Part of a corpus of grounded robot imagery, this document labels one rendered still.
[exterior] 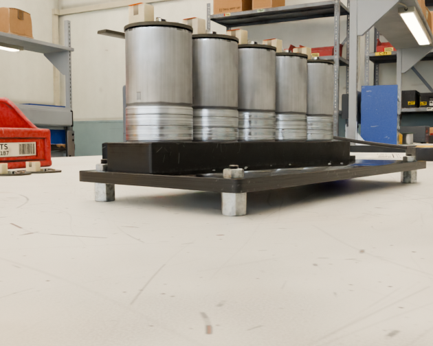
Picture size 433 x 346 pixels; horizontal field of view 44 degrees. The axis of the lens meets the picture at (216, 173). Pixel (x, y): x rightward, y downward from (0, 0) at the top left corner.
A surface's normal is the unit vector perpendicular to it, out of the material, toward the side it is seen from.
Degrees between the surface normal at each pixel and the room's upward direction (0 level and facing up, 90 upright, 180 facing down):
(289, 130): 90
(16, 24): 89
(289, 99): 90
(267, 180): 90
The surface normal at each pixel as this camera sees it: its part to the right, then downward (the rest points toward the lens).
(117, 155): -0.63, 0.05
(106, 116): -0.44, 0.06
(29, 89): 0.90, 0.03
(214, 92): 0.23, 0.06
